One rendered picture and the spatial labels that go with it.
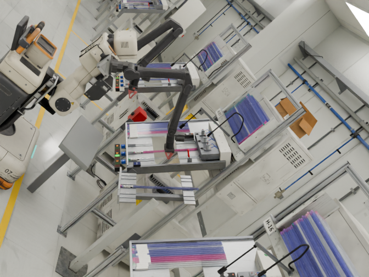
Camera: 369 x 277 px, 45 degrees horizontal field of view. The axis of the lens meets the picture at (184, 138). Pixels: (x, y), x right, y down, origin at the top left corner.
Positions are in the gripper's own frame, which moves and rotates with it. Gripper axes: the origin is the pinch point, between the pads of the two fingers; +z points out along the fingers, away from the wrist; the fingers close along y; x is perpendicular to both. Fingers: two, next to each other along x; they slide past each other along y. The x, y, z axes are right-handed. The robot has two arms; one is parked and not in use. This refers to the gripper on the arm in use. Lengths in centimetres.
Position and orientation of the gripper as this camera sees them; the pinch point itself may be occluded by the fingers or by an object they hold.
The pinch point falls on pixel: (168, 158)
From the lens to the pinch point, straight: 327.9
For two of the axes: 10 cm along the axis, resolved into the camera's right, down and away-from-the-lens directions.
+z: -1.1, 8.6, 4.9
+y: -1.2, -5.0, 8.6
